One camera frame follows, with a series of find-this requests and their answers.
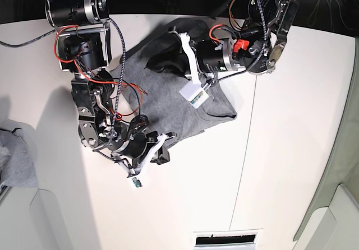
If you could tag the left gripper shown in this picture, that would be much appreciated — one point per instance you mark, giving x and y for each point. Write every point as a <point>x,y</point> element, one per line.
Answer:
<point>165,55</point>

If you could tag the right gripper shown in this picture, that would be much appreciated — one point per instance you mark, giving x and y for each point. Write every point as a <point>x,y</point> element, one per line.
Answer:
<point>134,140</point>

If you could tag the grey t-shirt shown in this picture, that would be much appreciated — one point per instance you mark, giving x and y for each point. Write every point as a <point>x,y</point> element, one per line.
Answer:
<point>166,109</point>

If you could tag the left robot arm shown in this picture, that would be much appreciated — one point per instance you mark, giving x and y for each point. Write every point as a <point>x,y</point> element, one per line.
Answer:
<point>266,28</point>

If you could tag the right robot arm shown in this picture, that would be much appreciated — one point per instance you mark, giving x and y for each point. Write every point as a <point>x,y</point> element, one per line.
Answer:
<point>83,47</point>

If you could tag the grey shirt pile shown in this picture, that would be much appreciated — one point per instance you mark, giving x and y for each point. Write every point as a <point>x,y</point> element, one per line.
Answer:
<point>17,165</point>

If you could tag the grey bin left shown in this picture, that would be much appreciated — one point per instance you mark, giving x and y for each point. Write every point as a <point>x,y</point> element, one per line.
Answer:
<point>24,223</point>

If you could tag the grey bin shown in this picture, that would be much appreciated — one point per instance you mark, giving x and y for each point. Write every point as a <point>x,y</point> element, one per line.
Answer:
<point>24,223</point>
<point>333,227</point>

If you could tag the grey bin right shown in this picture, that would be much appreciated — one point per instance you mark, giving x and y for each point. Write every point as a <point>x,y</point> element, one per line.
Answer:
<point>333,227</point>

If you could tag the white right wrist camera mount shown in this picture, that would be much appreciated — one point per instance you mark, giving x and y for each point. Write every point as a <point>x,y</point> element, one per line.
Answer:
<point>137,172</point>

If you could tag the table cable slot grommet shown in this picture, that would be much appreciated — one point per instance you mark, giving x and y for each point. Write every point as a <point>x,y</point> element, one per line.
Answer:
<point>242,239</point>

